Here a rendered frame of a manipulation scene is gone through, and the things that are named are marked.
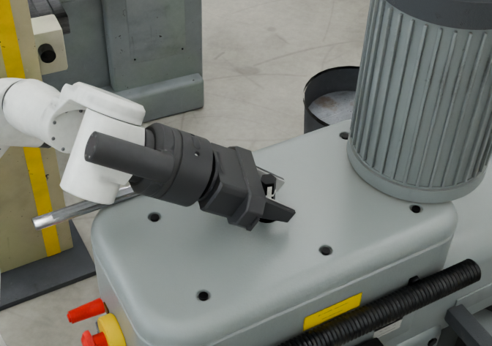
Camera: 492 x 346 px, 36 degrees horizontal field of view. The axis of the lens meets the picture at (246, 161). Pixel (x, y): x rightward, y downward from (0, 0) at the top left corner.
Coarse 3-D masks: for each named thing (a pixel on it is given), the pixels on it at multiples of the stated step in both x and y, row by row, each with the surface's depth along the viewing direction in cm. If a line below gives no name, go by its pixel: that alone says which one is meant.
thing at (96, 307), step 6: (96, 300) 112; (78, 306) 111; (84, 306) 111; (90, 306) 111; (96, 306) 111; (102, 306) 112; (72, 312) 110; (78, 312) 110; (84, 312) 111; (90, 312) 111; (96, 312) 111; (102, 312) 112; (72, 318) 110; (78, 318) 110; (84, 318) 111
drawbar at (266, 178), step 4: (264, 176) 98; (268, 176) 98; (272, 176) 98; (264, 180) 97; (268, 180) 97; (272, 180) 97; (264, 184) 97; (268, 184) 97; (272, 184) 97; (264, 188) 97; (272, 188) 97; (264, 192) 98; (272, 192) 98; (260, 220) 102; (264, 220) 101; (268, 220) 101; (272, 220) 102
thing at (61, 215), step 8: (120, 192) 102; (128, 192) 102; (88, 200) 101; (120, 200) 102; (64, 208) 100; (72, 208) 100; (80, 208) 100; (88, 208) 100; (96, 208) 100; (40, 216) 99; (48, 216) 99; (56, 216) 99; (64, 216) 99; (72, 216) 99; (40, 224) 98; (48, 224) 98
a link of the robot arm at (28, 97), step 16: (0, 80) 104; (16, 80) 102; (32, 80) 101; (0, 96) 101; (16, 96) 98; (32, 96) 97; (48, 96) 95; (0, 112) 102; (16, 112) 97; (32, 112) 95; (0, 128) 102; (16, 128) 100; (32, 128) 95; (0, 144) 105; (16, 144) 106; (32, 144) 107
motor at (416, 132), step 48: (384, 0) 90; (432, 0) 84; (480, 0) 83; (384, 48) 92; (432, 48) 88; (480, 48) 86; (384, 96) 95; (432, 96) 92; (480, 96) 91; (384, 144) 100; (432, 144) 97; (480, 144) 99; (384, 192) 104; (432, 192) 102
